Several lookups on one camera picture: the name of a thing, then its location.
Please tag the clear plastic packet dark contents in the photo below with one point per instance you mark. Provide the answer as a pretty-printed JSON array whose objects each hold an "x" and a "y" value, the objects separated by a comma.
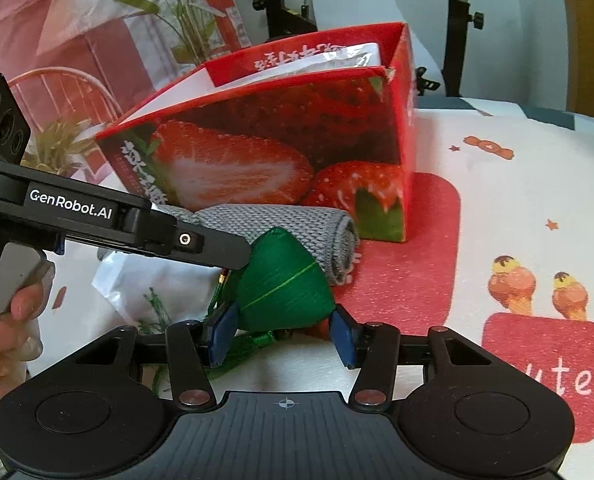
[{"x": 327, "y": 60}]

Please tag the person's left hand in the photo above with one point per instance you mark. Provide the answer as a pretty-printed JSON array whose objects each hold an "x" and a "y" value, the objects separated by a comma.
[{"x": 24, "y": 300}]

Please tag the printed backdrop cloth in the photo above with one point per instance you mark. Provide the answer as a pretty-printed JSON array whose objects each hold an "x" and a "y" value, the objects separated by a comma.
[{"x": 52, "y": 20}]

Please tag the grey knit cloth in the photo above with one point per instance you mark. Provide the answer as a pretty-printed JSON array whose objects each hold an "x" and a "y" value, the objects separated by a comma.
[{"x": 297, "y": 230}]

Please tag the green zongzi sachet with tassel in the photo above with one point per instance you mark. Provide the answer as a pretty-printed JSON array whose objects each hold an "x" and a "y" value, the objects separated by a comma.
[{"x": 282, "y": 285}]

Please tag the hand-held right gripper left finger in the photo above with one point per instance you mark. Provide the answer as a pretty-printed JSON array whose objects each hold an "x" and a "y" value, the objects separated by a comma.
[{"x": 222, "y": 330}]

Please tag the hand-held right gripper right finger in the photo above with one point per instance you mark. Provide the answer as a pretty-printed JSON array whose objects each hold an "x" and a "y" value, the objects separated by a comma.
[{"x": 342, "y": 332}]

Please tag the red strawberry print box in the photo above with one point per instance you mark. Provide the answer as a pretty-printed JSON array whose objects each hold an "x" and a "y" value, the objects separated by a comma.
[{"x": 257, "y": 150}]

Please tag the white plastic bag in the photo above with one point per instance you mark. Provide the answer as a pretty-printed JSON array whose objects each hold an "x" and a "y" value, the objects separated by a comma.
[{"x": 127, "y": 285}]

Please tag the black stand white top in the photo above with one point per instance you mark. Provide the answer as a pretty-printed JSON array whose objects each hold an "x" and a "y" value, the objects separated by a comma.
[{"x": 459, "y": 40}]

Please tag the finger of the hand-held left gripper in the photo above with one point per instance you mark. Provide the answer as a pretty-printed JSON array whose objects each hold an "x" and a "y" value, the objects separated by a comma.
[{"x": 212, "y": 247}]

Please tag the black clamp stand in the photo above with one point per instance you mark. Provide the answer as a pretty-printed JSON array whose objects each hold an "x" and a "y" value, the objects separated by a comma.
[{"x": 282, "y": 15}]

